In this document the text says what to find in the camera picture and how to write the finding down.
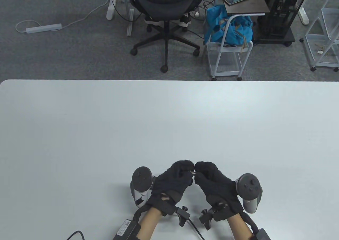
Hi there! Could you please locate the white power strip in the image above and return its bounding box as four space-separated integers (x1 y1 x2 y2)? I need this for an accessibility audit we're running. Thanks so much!
26 23 63 34

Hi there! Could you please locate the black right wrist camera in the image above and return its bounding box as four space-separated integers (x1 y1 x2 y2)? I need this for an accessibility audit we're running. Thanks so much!
199 209 215 230

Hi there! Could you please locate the dark side table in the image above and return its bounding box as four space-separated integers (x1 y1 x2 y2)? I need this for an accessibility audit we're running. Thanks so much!
218 0 270 16

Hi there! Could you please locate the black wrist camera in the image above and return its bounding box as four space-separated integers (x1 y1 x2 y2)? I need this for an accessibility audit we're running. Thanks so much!
175 206 191 227
199 209 215 230

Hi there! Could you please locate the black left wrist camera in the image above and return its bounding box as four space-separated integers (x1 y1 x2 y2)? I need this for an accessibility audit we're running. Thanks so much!
175 206 191 227

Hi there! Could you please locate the person's right hand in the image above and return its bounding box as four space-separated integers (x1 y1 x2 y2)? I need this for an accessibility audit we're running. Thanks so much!
194 161 244 222

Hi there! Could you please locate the black camera cable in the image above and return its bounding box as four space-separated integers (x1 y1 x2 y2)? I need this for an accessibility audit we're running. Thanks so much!
188 218 207 240

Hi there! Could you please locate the person's left forearm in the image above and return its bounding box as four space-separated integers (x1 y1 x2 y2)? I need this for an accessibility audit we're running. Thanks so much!
137 208 162 240

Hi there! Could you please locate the black wheeled platform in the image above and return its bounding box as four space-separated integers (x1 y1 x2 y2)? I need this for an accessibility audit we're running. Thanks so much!
252 28 296 47

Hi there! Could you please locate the black mesh office chair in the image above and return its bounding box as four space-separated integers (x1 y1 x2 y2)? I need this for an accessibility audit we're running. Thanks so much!
128 0 205 73

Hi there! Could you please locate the blue bag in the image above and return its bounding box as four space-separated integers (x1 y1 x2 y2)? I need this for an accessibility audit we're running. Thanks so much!
204 5 254 46

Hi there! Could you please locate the white rolling shelf cart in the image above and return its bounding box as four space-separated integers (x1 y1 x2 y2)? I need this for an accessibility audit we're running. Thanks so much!
300 0 339 72

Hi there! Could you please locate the white wire cart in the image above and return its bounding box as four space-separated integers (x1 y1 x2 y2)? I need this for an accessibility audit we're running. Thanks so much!
206 13 254 81

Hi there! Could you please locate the black right forearm box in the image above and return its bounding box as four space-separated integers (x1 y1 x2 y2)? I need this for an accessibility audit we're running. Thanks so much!
252 228 272 240

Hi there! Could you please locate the black braided left cable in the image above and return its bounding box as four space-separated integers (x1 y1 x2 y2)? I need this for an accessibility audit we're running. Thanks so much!
132 207 149 224

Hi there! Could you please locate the black left forearm box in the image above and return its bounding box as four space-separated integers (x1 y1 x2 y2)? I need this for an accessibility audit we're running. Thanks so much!
113 219 141 240

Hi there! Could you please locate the grey left hand controller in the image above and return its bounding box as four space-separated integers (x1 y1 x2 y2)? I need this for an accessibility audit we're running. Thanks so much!
130 167 154 208

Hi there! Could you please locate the black braided right cable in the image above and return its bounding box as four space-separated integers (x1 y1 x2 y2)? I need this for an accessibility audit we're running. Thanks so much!
240 212 260 234

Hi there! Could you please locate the white desk foot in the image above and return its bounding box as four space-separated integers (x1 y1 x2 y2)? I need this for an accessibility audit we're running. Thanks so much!
298 1 310 25

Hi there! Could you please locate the grey hand controller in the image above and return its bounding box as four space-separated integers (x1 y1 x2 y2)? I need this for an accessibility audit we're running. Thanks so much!
130 167 154 208
235 173 263 214

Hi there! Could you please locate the black computer case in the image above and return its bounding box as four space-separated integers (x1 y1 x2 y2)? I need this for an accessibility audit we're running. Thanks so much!
258 0 311 38

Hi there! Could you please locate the white desk leg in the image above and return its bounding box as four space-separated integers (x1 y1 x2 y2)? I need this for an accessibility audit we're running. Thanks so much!
106 0 119 21

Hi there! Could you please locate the grey right hand controller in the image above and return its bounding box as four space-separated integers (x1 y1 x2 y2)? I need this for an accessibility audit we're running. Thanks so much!
235 173 263 214

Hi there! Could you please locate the person's left hand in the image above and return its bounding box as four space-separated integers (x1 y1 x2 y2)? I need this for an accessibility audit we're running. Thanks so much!
146 160 196 216

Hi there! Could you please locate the black braided cable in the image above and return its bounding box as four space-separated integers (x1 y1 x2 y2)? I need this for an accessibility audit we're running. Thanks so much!
132 207 149 224
240 212 260 234

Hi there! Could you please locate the thin black cable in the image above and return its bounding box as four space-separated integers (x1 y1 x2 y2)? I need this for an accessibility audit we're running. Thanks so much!
66 230 86 240

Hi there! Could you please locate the white power strip cable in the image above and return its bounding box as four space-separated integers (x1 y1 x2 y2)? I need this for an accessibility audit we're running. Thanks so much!
15 0 110 34

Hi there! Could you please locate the person's right forearm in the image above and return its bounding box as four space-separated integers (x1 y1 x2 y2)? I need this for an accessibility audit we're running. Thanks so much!
227 214 253 240

